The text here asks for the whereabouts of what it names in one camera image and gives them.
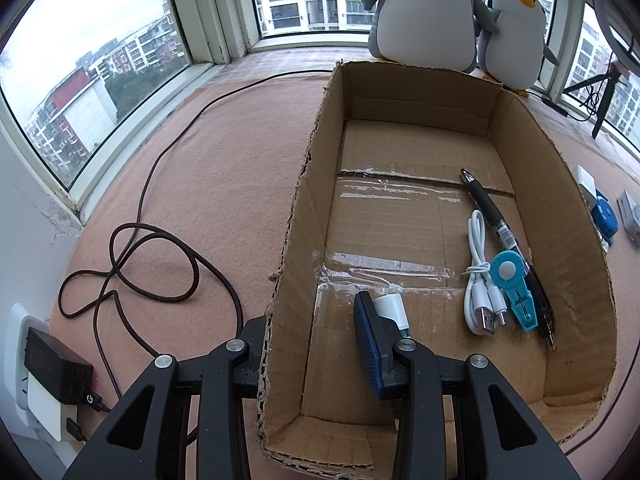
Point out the black pen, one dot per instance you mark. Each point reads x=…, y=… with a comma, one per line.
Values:
x=492, y=210

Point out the cardboard box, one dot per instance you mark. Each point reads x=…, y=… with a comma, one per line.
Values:
x=400, y=230

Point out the white window frame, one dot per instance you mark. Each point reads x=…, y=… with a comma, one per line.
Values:
x=210, y=20

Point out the teal plastic clip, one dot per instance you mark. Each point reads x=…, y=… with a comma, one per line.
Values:
x=515, y=285

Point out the blue round tape measure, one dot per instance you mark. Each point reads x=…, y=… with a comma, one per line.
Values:
x=606, y=220

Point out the black power adapter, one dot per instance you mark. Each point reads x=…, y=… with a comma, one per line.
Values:
x=55, y=365

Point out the white wall socket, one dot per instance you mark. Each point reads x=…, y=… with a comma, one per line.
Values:
x=45, y=415

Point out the small clear plastic box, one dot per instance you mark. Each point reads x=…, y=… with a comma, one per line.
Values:
x=631, y=217

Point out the large penguin plush toy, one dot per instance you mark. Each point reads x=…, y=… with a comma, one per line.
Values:
x=425, y=15

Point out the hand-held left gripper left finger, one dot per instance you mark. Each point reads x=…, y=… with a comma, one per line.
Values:
x=220, y=375

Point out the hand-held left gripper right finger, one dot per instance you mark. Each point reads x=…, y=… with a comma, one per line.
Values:
x=365, y=340

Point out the white charger plug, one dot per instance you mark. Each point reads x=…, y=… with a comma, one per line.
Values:
x=586, y=185

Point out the small penguin plush toy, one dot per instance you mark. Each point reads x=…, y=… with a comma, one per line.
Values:
x=517, y=45

